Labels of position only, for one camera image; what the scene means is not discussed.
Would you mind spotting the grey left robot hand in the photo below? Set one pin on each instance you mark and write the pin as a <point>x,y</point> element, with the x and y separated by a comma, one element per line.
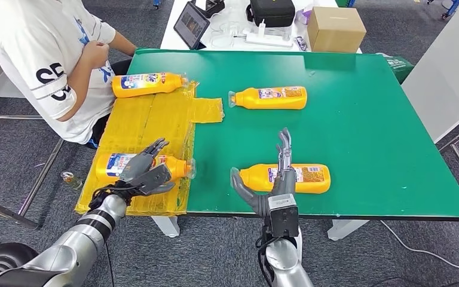
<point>138,164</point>

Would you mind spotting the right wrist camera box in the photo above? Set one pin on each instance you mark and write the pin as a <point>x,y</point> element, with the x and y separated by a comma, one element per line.
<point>283,216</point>

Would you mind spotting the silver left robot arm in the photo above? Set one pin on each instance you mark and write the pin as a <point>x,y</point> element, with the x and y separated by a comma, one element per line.
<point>67,249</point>

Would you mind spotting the black tablet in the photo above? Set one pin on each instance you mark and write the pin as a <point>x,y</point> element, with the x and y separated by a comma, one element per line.
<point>191,25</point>

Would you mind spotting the black carry case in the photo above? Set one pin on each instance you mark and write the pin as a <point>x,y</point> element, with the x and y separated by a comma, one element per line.
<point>272,14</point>

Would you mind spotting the small blue packet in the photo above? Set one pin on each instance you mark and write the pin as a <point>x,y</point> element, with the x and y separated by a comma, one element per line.
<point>300,43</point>

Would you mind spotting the brown cardboard box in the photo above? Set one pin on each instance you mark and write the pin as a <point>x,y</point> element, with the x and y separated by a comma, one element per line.
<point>335,32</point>

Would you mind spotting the yellow taped cardboard sheet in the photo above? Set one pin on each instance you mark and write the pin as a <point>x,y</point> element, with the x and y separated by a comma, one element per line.
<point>146,126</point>

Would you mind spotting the black device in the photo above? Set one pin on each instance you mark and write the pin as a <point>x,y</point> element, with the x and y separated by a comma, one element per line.
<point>211,7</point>

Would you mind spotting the person's left forearm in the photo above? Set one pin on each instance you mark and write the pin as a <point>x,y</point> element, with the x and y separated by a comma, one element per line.
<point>122,43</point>

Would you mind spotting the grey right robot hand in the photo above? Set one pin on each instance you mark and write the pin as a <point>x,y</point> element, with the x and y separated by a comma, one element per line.
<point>283,182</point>

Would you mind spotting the person's right hand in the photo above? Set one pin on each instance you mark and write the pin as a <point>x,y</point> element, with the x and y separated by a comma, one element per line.
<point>96,54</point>

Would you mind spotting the white table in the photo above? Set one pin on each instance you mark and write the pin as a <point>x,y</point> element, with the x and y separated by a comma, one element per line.
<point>168,42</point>

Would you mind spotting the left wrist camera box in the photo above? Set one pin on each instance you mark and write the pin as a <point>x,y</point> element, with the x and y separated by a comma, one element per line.
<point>150,179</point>

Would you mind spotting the white power strip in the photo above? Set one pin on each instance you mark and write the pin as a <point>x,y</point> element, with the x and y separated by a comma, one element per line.
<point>269,41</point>

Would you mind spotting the black round stool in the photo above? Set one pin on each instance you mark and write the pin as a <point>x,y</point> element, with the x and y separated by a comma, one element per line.
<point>0,257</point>

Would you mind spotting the small clear bottle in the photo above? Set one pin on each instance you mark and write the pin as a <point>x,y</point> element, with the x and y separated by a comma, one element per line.
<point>71,181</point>

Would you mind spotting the blue metal rack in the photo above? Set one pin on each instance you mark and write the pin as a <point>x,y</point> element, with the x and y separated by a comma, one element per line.
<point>450,7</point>

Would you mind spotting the person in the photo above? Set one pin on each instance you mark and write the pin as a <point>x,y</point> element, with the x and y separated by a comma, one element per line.
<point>27,47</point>

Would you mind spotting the white cabinet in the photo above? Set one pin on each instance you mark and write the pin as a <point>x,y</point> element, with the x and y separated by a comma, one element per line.
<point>447,71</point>

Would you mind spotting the green bag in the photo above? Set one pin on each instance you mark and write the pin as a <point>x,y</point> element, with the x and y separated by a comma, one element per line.
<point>399,66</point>

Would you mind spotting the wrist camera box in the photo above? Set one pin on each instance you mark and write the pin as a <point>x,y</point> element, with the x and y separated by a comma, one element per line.
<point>150,179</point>
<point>283,216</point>

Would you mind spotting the person's right forearm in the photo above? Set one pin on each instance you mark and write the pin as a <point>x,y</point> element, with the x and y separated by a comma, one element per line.
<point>75,89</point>

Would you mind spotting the white table leg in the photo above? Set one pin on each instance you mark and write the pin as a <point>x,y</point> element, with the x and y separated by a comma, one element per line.
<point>166,226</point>
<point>345,229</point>

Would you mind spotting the white plug charger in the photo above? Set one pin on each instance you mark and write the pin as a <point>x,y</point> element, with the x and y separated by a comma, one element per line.
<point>262,27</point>

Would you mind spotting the orange detergent bottle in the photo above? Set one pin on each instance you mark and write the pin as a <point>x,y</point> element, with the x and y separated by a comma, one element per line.
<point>180,168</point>
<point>312,185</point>
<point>253,103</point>
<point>146,90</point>

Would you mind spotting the blue caster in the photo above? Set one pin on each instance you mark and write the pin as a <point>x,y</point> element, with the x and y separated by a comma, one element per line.
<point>157,3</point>

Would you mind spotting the purple plastic packet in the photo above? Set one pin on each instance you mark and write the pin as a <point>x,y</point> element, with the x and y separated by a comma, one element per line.
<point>304,16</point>

